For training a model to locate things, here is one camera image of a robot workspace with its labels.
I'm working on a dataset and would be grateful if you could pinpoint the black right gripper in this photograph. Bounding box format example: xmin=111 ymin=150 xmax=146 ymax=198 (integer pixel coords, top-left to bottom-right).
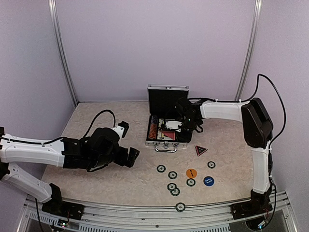
xmin=176 ymin=116 xmax=200 ymax=143

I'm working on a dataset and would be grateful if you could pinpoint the green poker chip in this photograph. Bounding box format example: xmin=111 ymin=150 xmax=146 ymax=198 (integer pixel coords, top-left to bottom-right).
xmin=207 ymin=161 xmax=216 ymax=169
xmin=170 ymin=188 xmax=181 ymax=196
xmin=168 ymin=171 xmax=178 ymax=179
xmin=167 ymin=183 xmax=177 ymax=191
xmin=156 ymin=165 xmax=166 ymax=173
xmin=186 ymin=178 xmax=196 ymax=187
xmin=175 ymin=203 xmax=186 ymax=212

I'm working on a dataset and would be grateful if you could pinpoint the aluminium poker set case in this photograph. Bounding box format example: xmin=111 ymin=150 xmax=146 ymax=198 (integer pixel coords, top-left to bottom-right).
xmin=145 ymin=84 xmax=189 ymax=153

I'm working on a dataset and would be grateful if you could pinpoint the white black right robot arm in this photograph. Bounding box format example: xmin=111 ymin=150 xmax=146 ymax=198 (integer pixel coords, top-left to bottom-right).
xmin=171 ymin=94 xmax=277 ymax=219

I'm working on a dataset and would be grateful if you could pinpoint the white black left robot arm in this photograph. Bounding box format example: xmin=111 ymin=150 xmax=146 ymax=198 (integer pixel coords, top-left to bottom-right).
xmin=0 ymin=121 xmax=140 ymax=215

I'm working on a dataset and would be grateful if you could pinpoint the red playing card deck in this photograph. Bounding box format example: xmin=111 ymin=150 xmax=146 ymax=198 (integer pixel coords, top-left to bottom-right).
xmin=157 ymin=131 xmax=175 ymax=141

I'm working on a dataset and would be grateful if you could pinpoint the black red triangular dealer button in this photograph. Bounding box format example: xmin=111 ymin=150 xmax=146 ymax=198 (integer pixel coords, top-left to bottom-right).
xmin=195 ymin=145 xmax=208 ymax=157

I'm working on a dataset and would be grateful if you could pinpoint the orange big blind button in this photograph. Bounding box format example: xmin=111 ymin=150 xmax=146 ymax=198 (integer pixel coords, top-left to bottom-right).
xmin=186 ymin=168 xmax=197 ymax=179

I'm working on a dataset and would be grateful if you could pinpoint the blue small blind button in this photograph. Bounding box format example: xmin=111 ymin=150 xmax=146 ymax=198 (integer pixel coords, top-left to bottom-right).
xmin=203 ymin=176 xmax=215 ymax=187

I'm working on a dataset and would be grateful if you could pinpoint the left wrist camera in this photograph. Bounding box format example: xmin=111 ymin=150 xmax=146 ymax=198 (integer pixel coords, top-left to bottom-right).
xmin=112 ymin=121 xmax=129 ymax=138

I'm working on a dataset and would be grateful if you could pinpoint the front aluminium rail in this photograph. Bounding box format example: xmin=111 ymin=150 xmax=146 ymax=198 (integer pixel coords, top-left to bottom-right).
xmin=15 ymin=192 xmax=299 ymax=232

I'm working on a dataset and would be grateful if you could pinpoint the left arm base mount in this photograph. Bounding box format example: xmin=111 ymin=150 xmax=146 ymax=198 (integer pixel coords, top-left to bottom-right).
xmin=42 ymin=200 xmax=84 ymax=220

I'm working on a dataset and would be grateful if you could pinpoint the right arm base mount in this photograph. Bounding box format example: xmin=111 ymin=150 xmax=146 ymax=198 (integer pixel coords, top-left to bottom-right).
xmin=230 ymin=201 xmax=254 ymax=220

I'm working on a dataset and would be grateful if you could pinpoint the right aluminium frame post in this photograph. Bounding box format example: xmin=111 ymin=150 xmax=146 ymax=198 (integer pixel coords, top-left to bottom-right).
xmin=234 ymin=0 xmax=263 ymax=101

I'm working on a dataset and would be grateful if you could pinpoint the aluminium frame post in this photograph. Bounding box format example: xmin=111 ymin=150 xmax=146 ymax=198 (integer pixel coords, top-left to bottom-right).
xmin=234 ymin=0 xmax=263 ymax=101
xmin=48 ymin=0 xmax=79 ymax=107

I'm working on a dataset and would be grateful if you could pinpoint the left aluminium frame post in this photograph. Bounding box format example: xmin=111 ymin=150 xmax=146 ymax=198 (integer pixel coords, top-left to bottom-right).
xmin=48 ymin=0 xmax=79 ymax=107

